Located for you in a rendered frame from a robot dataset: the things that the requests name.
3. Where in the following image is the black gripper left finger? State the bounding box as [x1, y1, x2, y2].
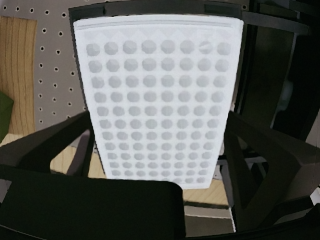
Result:
[0, 110, 95, 177]

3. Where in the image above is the white multi-well plate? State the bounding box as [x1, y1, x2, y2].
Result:
[73, 13, 243, 189]

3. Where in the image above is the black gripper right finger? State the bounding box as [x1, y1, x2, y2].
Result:
[223, 110, 320, 232]

